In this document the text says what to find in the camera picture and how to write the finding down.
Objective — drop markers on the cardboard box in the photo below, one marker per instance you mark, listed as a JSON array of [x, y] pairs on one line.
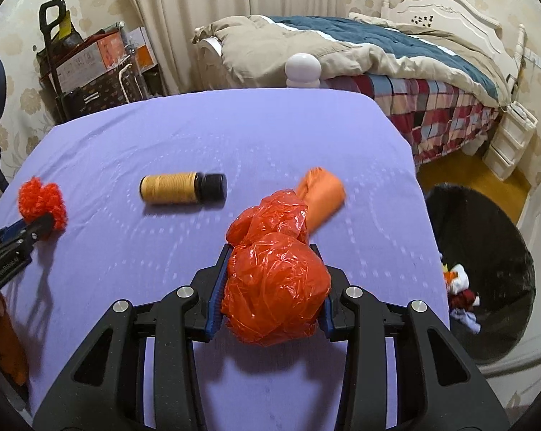
[[86, 60]]

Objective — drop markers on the white wall socket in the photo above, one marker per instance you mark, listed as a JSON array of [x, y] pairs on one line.
[[535, 59]]

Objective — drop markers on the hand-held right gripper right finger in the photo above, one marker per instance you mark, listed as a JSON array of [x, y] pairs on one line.
[[340, 289]]

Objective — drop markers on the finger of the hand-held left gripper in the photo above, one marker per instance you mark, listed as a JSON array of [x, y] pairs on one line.
[[34, 233], [5, 235]]

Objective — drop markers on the white and orange box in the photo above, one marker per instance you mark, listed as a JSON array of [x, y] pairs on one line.
[[142, 51]]

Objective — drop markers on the cream curtain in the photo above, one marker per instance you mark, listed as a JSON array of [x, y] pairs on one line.
[[234, 9]]

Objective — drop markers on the white cotton wad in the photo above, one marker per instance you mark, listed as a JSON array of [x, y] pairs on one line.
[[459, 274]]

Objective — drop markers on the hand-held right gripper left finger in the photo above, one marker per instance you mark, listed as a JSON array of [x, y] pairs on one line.
[[216, 298]]

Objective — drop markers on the white plastic drawer unit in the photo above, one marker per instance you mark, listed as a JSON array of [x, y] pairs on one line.
[[510, 139]]

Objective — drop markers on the black hand trolley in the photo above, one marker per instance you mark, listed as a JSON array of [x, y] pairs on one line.
[[48, 15]]

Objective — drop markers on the dark red cloth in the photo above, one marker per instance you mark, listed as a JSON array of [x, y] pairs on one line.
[[465, 298]]

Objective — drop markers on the bed with quilt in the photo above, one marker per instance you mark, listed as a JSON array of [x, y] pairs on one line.
[[342, 45]]

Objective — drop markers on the bin with black liner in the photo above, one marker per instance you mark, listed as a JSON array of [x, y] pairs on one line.
[[490, 242]]

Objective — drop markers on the white round bedpost knob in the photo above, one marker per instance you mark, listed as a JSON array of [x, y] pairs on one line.
[[302, 72]]

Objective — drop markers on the yellow bottle black cap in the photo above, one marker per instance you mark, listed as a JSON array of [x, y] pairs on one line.
[[180, 187]]

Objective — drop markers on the purple paper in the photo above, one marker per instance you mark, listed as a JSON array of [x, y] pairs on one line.
[[465, 318]]

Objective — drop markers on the checked bed sheet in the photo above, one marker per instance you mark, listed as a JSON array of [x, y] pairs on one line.
[[432, 112]]

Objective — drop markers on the orange fabric pouch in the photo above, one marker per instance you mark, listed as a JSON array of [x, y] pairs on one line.
[[322, 197]]

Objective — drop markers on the white bed frame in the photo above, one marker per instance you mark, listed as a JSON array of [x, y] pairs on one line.
[[441, 9]]

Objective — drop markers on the red plastic bag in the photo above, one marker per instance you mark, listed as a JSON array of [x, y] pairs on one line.
[[275, 287]]

